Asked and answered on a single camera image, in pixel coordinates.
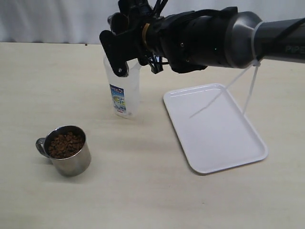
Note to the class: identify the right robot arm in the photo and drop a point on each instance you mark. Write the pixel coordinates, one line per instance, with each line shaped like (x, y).
(194, 40)

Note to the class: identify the clear plastic container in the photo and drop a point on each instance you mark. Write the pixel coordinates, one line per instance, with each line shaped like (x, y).
(125, 91)

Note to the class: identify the white plastic tray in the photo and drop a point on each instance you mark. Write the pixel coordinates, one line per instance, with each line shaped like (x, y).
(214, 133)

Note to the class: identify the steel mug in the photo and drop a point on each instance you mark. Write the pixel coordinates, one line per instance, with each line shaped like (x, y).
(67, 149)

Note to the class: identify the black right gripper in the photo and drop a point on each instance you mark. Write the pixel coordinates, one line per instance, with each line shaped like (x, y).
(125, 41)

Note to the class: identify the white curtain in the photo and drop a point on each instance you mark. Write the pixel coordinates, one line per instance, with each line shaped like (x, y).
(81, 21)

